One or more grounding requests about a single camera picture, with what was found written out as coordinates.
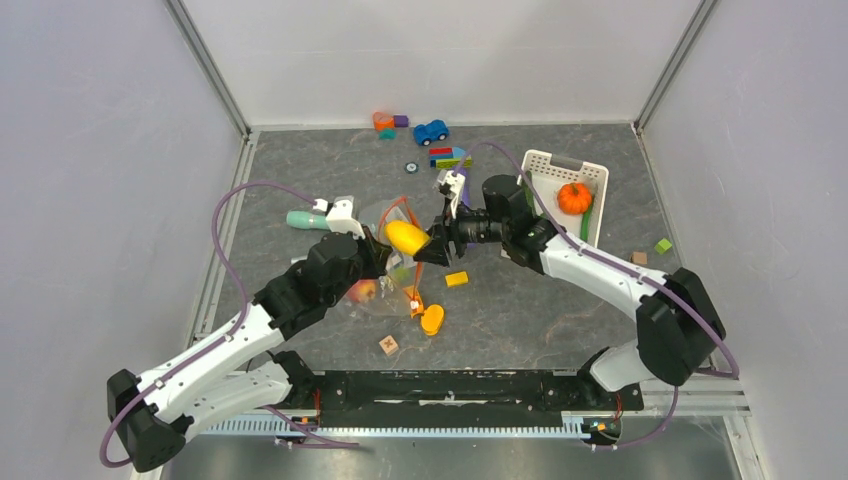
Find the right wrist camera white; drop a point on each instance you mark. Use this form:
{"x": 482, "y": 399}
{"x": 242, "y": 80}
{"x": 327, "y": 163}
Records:
{"x": 449, "y": 183}

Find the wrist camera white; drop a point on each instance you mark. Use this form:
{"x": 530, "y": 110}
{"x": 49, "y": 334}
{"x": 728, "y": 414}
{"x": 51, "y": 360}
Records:
{"x": 449, "y": 183}
{"x": 339, "y": 215}

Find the green chili pepper toy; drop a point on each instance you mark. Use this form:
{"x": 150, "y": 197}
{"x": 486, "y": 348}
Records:
{"x": 585, "y": 224}

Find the orange oval block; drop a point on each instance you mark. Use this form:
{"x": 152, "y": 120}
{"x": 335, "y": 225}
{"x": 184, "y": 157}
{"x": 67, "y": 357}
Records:
{"x": 432, "y": 318}

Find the yellow brick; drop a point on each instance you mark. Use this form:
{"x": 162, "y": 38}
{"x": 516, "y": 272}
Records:
{"x": 457, "y": 279}

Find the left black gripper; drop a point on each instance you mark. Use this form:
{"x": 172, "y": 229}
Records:
{"x": 378, "y": 256}

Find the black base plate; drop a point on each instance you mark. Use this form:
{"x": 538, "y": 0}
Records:
{"x": 446, "y": 398}

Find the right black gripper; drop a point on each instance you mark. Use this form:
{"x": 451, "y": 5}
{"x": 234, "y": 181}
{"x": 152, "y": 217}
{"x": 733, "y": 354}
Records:
{"x": 437, "y": 252}

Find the multicolour brick stack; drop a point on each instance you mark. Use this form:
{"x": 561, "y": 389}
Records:
{"x": 446, "y": 157}

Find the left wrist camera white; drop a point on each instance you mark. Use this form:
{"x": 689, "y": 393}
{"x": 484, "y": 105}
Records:
{"x": 339, "y": 215}

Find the orange pumpkin toy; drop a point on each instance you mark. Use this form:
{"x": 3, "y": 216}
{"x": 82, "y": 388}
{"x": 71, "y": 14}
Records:
{"x": 574, "y": 198}

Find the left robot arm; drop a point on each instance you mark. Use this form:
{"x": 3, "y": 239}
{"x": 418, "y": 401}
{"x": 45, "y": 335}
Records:
{"x": 153, "y": 415}

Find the teal small block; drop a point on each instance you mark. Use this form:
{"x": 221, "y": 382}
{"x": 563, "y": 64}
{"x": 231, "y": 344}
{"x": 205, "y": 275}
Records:
{"x": 387, "y": 134}

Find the white plastic basket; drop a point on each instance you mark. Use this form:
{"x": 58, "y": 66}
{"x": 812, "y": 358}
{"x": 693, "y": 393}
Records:
{"x": 570, "y": 179}

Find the small green cube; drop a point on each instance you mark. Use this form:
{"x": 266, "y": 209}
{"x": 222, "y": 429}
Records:
{"x": 663, "y": 246}

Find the purple small block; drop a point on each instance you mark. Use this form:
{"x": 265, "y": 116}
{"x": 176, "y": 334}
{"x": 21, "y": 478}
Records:
{"x": 400, "y": 121}

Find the small wooden cube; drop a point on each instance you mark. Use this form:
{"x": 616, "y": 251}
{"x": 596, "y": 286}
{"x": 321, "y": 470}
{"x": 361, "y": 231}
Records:
{"x": 639, "y": 258}

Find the blue toy car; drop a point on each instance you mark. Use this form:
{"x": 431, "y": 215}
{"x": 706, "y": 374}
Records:
{"x": 426, "y": 134}

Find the red apple toy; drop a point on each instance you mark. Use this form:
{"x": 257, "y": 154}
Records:
{"x": 364, "y": 291}

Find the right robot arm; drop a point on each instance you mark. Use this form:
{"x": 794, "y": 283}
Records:
{"x": 677, "y": 325}

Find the clear zip bag orange zipper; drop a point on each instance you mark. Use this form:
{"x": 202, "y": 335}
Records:
{"x": 393, "y": 298}

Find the wooden cube with X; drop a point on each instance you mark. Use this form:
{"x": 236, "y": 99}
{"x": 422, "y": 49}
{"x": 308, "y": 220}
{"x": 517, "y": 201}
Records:
{"x": 388, "y": 345}

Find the orange brick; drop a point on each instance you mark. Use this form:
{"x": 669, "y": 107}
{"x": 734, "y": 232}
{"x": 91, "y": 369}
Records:
{"x": 416, "y": 308}

